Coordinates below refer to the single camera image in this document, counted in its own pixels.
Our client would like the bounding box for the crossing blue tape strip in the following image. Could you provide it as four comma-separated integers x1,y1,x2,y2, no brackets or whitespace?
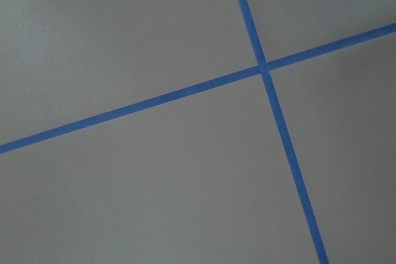
238,0,329,263

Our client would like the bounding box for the long blue tape strip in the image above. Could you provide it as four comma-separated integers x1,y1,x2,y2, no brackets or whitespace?
1,23,395,154

